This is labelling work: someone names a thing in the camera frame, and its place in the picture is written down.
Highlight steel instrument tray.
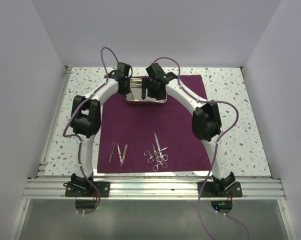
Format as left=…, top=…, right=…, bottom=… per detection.
left=124, top=77, right=167, bottom=105

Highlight purple cloth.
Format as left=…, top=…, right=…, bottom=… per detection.
left=96, top=74, right=222, bottom=173

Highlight steel forceps tweezers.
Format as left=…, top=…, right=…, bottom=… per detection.
left=108, top=141, right=116, bottom=163

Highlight curved tip steel tweezers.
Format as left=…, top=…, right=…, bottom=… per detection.
left=117, top=144, right=128, bottom=166

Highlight steel hemostat forceps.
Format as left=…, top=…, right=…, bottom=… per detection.
left=143, top=145, right=157, bottom=164
left=152, top=147, right=168, bottom=172

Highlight steel surgical scissors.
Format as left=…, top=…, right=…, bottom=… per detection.
left=154, top=133, right=168, bottom=162

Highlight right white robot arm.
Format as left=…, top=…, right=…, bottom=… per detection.
left=142, top=62, right=239, bottom=197

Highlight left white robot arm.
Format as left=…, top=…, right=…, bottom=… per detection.
left=66, top=62, right=133, bottom=197

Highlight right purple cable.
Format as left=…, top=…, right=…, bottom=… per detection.
left=150, top=56, right=251, bottom=240

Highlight purple cable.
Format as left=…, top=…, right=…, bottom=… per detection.
left=62, top=46, right=120, bottom=215
left=150, top=56, right=251, bottom=240

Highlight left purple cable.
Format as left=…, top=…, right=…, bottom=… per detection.
left=62, top=46, right=120, bottom=215

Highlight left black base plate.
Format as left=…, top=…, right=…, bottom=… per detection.
left=63, top=174, right=110, bottom=198

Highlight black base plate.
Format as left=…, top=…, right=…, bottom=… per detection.
left=197, top=172, right=243, bottom=198
left=63, top=174, right=110, bottom=198

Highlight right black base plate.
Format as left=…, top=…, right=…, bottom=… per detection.
left=197, top=172, right=243, bottom=198

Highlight aluminium frame rail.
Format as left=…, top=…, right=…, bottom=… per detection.
left=10, top=67, right=297, bottom=240

